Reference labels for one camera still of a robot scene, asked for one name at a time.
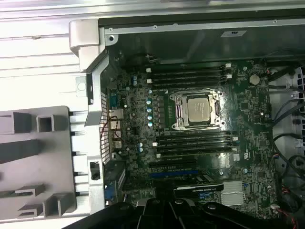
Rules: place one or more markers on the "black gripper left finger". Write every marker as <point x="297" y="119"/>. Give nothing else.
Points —
<point x="152" y="214"/>

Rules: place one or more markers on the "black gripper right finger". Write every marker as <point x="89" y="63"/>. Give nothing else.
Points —
<point x="183" y="214"/>

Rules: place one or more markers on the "black RAM slot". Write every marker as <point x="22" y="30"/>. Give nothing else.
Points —
<point x="190" y="66"/>
<point x="193" y="142"/>
<point x="195" y="148"/>
<point x="188" y="71"/>
<point x="190" y="76"/>
<point x="188" y="82"/>
<point x="195" y="137"/>
<point x="195" y="153"/>

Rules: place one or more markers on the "black graphics card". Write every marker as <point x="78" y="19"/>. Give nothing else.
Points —
<point x="197" y="187"/>

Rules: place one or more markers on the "blue expansion slot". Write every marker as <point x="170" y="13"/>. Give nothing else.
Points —
<point x="174" y="174"/>

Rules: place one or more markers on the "blue VGA port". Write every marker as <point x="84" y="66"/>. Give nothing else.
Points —
<point x="109" y="193"/>

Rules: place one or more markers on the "black expansion slot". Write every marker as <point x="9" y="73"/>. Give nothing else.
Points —
<point x="171" y="164"/>

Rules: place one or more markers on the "silver finned heatsink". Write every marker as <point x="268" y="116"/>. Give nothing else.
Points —
<point x="233" y="193"/>

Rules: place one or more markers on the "green motherboard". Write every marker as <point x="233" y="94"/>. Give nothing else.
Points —
<point x="250" y="148"/>

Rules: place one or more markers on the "metal CPU socket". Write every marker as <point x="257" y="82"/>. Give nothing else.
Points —
<point x="178" y="112"/>

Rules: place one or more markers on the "silver CPU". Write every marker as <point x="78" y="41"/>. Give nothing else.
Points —
<point x="199" y="111"/>

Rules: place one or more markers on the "grey parts rack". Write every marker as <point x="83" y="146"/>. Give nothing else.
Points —
<point x="28" y="171"/>

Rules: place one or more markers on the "black and silver PC case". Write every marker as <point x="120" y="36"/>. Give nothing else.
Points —
<point x="95" y="95"/>

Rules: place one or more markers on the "round coin battery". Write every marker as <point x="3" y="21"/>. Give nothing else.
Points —
<point x="254" y="79"/>

